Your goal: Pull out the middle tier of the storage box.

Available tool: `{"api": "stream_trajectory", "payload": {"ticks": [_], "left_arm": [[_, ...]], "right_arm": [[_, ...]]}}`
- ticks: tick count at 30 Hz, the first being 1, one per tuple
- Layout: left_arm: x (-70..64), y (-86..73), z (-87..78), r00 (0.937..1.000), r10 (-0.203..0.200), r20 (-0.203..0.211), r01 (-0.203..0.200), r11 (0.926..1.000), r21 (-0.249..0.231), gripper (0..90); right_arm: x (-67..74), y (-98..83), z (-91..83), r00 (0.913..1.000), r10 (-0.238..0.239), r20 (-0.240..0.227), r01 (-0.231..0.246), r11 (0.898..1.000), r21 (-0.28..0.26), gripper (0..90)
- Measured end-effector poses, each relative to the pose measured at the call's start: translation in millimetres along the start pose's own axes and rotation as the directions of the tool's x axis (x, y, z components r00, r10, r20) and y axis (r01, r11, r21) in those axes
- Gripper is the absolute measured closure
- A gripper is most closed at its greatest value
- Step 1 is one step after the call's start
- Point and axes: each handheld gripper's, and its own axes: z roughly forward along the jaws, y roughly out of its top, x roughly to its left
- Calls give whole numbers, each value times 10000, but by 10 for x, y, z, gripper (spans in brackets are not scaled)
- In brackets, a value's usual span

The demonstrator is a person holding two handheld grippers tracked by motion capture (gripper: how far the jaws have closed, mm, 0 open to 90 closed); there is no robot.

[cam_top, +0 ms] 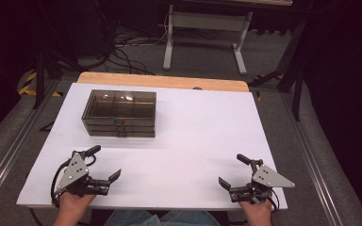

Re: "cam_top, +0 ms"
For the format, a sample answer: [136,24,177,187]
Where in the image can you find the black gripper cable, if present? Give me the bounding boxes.
[269,187,281,213]
[50,154,97,209]

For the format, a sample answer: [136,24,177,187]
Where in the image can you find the person's blue jeans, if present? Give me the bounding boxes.
[103,209,222,226]

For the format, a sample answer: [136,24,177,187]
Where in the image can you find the smoky transparent drawer organizer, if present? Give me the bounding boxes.
[80,89,157,138]

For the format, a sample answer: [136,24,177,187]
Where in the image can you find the person's left hand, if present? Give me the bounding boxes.
[58,191,97,218]

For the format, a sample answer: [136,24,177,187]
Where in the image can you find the black floor cables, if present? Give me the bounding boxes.
[102,29,171,76]

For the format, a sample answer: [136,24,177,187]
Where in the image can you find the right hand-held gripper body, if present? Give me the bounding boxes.
[228,158,296,205]

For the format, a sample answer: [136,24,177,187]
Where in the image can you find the black metal stand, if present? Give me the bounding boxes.
[248,12,310,122]
[31,46,83,111]

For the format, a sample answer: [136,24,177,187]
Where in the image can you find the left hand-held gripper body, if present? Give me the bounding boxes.
[56,150,110,199]

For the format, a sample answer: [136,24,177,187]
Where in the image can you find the aluminium floor rail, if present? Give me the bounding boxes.
[279,92,345,226]
[0,78,62,210]

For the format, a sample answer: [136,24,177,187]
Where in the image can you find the yellow black floor tape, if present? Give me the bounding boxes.
[17,71,64,98]

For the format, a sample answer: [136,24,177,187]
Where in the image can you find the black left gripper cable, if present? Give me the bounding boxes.
[50,154,97,209]

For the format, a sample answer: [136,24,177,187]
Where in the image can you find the white metal stand frame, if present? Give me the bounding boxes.
[162,3,255,76]

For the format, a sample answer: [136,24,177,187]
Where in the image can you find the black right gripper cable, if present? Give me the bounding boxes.
[269,187,281,213]

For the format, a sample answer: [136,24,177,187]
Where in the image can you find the person's right hand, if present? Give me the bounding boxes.
[239,199,273,226]

